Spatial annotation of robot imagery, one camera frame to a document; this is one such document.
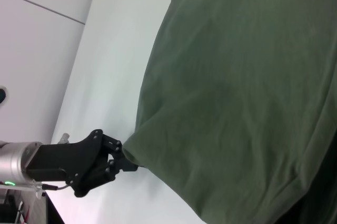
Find left arm cable with plug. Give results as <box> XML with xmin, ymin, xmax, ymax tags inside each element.
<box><xmin>33</xmin><ymin>181</ymin><xmax>72</xmax><ymax>192</ymax></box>

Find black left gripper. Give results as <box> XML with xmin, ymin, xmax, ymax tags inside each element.
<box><xmin>25</xmin><ymin>129</ymin><xmax>139</xmax><ymax>199</ymax></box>

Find red and white wires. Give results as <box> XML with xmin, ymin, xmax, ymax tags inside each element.
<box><xmin>14</xmin><ymin>200</ymin><xmax>31</xmax><ymax>223</ymax></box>

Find dark green printed t-shirt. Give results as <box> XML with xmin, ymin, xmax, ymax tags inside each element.
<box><xmin>122</xmin><ymin>0</ymin><xmax>337</xmax><ymax>224</ymax></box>

